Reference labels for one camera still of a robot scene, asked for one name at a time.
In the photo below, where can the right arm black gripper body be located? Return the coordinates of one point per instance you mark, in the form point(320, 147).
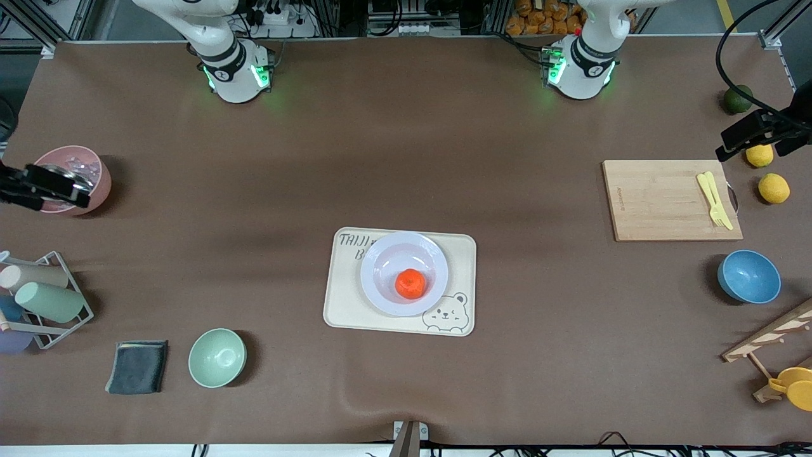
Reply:
point(14, 185)

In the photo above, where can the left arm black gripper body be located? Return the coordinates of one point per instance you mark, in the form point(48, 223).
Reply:
point(800, 119)

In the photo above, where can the orange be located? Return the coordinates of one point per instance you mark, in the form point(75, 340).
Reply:
point(410, 284)

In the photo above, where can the yellow lemon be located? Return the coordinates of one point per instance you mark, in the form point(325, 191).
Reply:
point(774, 188)
point(760, 157)

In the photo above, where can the dark green lime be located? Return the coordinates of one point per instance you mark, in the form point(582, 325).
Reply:
point(734, 101)

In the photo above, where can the pink bowl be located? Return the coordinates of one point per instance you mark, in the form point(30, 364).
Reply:
point(100, 190)

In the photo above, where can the yellow plastic fork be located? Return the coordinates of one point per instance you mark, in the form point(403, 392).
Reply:
point(719, 200)
point(705, 190)

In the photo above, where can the beige cup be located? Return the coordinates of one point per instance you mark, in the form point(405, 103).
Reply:
point(35, 277)

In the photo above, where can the bamboo cutting board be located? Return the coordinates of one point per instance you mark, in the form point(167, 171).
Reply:
point(660, 203)

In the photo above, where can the mint green cup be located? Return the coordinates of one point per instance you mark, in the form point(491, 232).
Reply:
point(51, 302)

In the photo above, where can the dark blue cup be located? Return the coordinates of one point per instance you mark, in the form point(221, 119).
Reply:
point(9, 309)

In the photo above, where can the blue bowl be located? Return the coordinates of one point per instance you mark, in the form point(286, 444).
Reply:
point(749, 277)

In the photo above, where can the purple cup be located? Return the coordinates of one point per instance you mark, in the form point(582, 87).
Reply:
point(14, 343)

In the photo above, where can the folded dark grey cloth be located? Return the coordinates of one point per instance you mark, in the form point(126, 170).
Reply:
point(136, 368)

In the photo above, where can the wooden mug rack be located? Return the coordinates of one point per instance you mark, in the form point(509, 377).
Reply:
point(767, 333)

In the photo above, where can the mint green bowl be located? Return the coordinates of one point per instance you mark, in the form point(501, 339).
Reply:
point(217, 358)

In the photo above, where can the yellow mug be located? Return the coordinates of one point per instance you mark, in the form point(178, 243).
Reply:
point(796, 387)

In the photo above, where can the orange snack bag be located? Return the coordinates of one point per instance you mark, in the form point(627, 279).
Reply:
point(526, 16)

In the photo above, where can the white power strip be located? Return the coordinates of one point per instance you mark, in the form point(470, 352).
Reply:
point(279, 25)
point(412, 29)

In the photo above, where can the cream tray with bear print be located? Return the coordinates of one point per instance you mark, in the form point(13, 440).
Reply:
point(339, 311)

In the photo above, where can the aluminium frame rail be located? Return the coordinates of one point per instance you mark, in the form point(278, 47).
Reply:
point(44, 51)
point(771, 41)

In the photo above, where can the metal table edge bracket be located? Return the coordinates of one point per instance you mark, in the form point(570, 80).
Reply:
point(424, 433)

